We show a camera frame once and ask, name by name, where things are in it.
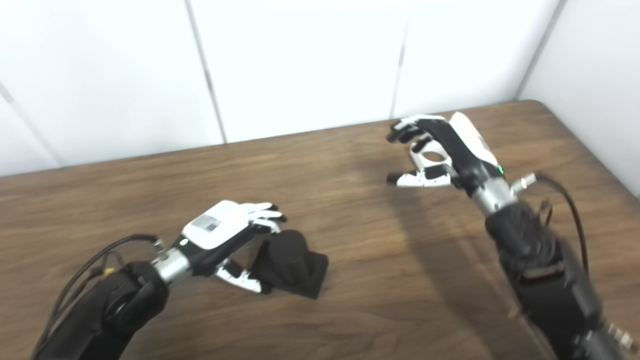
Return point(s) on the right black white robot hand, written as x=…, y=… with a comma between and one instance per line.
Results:
x=462, y=145

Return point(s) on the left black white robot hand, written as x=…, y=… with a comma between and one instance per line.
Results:
x=220, y=227

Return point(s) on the white square piece with hole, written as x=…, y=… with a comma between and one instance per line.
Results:
x=418, y=160

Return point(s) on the black cylinder peg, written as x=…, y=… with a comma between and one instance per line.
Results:
x=290, y=260

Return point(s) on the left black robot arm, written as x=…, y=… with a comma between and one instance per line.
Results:
x=110, y=310

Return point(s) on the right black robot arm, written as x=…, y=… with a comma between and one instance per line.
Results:
x=545, y=270

